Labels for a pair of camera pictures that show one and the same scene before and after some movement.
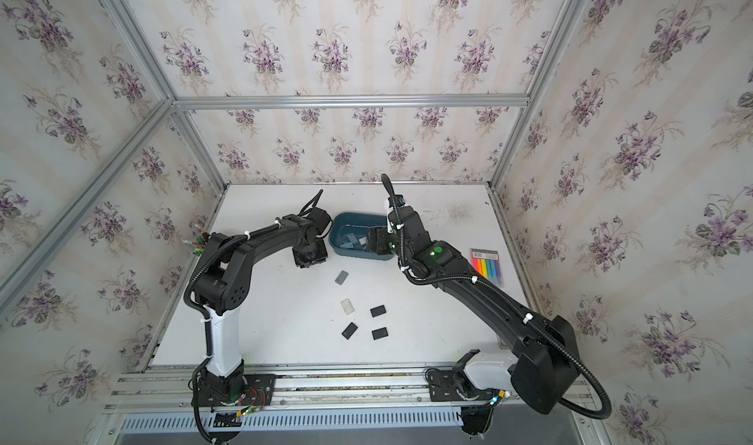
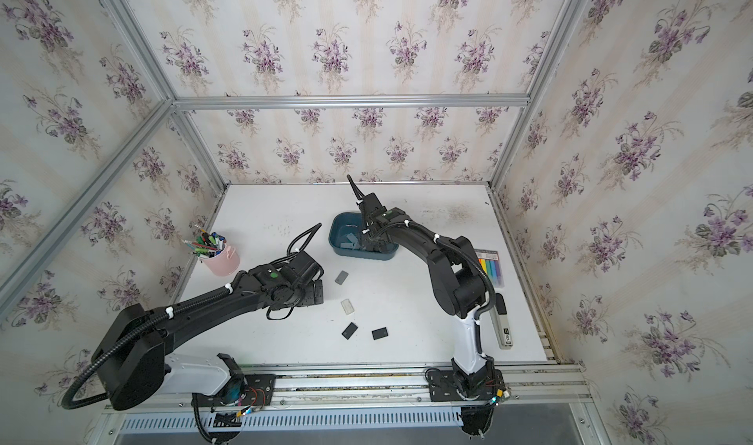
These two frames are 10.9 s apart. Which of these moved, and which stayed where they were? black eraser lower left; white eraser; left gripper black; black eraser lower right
Moved: left gripper black
Stayed: white eraser; black eraser lower left; black eraser lower right
